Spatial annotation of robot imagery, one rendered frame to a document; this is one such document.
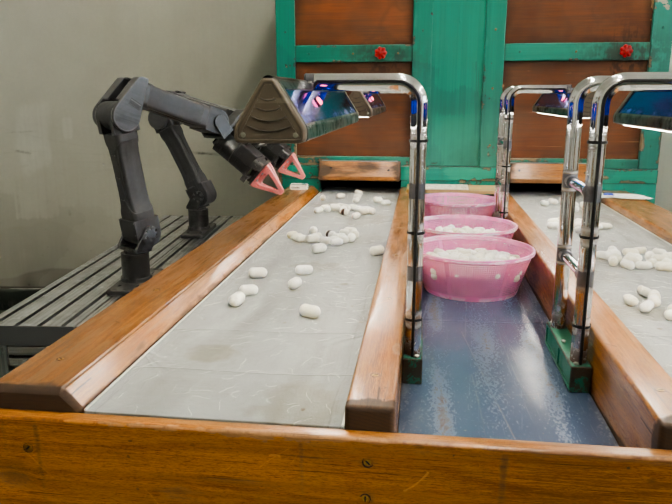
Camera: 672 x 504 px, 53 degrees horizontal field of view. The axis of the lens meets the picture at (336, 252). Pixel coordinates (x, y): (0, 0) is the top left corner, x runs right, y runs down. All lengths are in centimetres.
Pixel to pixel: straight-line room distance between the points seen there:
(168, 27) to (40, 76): 68
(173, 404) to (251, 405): 9
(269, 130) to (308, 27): 180
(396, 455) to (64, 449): 37
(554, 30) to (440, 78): 41
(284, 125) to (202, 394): 34
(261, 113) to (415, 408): 45
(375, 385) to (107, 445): 31
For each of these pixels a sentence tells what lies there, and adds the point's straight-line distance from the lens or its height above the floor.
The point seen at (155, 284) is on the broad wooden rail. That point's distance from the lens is 123.
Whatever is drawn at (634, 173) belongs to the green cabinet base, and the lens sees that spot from 259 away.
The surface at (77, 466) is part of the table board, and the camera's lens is 85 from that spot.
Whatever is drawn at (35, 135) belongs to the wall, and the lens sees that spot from 366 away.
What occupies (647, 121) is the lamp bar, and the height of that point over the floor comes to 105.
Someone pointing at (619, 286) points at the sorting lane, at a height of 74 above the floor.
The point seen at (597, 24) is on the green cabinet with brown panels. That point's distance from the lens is 256.
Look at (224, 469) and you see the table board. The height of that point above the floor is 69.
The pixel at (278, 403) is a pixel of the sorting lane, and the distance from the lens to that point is 80.
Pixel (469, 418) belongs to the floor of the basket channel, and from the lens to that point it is 93.
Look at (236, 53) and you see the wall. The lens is 334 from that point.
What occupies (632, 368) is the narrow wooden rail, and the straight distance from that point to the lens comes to 91.
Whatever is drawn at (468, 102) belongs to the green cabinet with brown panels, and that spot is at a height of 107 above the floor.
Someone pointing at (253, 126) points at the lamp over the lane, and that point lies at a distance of 74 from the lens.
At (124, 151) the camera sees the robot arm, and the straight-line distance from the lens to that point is 152.
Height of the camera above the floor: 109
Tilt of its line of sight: 13 degrees down
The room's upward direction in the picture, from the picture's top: straight up
